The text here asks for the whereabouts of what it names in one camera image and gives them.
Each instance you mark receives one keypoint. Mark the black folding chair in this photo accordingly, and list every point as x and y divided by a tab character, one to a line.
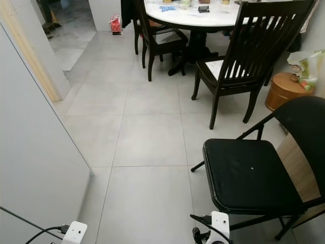
249	175

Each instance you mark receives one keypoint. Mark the light wooden board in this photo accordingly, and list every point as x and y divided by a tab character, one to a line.
297	168

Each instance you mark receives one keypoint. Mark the round wooden box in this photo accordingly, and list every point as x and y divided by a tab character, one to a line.
282	91

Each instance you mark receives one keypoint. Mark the dark wooden slat chair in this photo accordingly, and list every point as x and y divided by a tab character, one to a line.
165	40
259	46

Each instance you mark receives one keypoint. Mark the white bag green print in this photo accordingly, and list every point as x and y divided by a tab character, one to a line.
307	66

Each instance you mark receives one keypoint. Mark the round white table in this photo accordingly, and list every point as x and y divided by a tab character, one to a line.
193	19

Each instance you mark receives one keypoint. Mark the small red bag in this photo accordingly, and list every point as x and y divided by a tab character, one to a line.
115	24

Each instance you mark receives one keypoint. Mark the black phone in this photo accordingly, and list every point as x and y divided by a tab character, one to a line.
203	8

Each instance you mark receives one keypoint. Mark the blue packet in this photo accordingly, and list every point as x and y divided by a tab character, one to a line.
166	8

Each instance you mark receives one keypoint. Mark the black jacket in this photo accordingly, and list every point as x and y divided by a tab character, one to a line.
127	12

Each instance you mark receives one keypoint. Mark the beige wooden door frame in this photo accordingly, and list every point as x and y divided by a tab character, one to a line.
30	51

